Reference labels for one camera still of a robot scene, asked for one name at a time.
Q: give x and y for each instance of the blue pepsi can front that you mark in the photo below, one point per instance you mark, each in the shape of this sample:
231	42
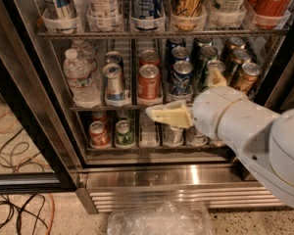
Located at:
181	77

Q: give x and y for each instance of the clear plastic bag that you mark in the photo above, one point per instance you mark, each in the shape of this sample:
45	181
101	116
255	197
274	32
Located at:
166	218

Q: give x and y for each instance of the white green can top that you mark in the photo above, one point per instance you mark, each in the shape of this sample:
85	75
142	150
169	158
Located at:
227	12

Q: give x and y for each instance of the brown bottle white cap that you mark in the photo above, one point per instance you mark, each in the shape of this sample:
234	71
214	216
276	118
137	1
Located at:
195	138

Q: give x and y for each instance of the stainless steel fridge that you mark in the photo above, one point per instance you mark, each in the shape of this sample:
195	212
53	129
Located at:
116	178

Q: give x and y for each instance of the orange soda can front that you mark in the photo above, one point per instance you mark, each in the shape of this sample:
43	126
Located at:
149	82

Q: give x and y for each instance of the blue silver can top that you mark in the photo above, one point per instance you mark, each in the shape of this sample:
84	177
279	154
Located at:
146	14

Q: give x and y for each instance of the silver can bottom shelf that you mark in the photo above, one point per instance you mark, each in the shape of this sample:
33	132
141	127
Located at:
172	135

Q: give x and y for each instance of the red can bottom shelf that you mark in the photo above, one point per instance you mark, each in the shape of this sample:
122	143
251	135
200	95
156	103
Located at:
99	135

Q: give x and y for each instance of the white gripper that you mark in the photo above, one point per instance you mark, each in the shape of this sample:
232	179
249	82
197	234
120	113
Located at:
208	112

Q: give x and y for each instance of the gold brown can front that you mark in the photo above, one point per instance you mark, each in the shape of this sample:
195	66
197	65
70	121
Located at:
246	77

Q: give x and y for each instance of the gold can top shelf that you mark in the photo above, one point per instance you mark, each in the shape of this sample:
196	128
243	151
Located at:
185	11

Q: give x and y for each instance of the blue white can top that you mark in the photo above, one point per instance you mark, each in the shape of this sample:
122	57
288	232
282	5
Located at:
61	10

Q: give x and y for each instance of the fridge glass door left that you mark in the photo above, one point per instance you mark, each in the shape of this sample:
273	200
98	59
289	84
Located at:
33	109

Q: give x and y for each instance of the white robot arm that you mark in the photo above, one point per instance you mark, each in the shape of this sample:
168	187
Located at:
262	140

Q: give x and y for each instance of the green can front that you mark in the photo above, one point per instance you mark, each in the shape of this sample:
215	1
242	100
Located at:
203	85

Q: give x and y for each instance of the silver blue can front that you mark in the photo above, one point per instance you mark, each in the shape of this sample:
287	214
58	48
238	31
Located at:
113	80

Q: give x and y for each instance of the white labelled can top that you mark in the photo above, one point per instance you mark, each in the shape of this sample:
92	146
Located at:
107	13

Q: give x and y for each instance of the clear plastic water bottle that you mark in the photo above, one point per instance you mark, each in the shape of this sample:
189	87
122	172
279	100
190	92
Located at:
82	80

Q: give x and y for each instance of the green can bottom shelf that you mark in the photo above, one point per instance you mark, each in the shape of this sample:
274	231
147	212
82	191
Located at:
124	134

